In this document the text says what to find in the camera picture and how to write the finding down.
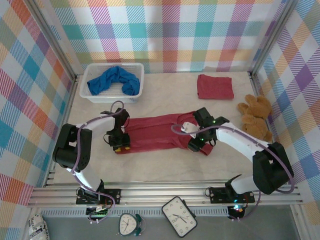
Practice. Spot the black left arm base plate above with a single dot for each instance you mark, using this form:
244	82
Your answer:
118	193

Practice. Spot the aluminium frame post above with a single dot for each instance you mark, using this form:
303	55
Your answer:
56	42
271	37

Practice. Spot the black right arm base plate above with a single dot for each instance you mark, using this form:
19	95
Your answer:
216	195

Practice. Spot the brown teddy bear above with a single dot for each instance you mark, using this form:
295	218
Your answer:
255	115

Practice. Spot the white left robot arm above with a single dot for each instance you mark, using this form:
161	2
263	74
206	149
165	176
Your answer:
100	123

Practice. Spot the small green alarm clock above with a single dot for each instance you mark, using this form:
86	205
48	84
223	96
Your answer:
127	225

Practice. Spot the red ribbed tank top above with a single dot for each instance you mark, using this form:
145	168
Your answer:
215	86
155	132

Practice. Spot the wide aluminium base rail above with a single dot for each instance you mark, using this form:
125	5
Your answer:
162	192

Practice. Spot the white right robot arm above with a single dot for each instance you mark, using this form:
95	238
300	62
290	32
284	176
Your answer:
237	142

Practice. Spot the white plastic basket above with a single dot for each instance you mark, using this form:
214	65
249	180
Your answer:
107	98

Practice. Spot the aluminium side rail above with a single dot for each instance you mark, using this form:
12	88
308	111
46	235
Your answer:
70	96
254	85

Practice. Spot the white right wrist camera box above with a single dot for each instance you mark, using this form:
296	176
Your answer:
188	126

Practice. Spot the blue ribbed tank top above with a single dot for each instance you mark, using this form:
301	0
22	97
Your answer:
105	80

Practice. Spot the black square wall clock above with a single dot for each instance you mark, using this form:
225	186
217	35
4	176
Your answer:
178	217

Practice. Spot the printed newspaper bundle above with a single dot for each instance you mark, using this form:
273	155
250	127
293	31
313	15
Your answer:
36	225

